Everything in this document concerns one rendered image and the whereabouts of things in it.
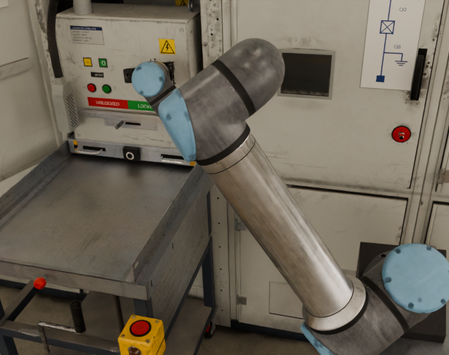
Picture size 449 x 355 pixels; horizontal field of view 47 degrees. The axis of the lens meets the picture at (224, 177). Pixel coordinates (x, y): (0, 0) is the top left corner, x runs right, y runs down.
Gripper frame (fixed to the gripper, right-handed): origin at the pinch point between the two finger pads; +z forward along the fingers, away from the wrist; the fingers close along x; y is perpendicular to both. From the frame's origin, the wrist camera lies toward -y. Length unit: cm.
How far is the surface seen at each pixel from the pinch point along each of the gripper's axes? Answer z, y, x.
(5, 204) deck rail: -18, -50, -40
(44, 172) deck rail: 4, -44, -35
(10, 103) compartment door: 9, -55, -11
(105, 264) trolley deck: -44, -12, -51
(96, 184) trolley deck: -1.3, -23.8, -39.3
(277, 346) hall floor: 20, 43, -121
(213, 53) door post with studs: -0.8, 19.6, 5.2
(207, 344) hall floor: 22, 12, -121
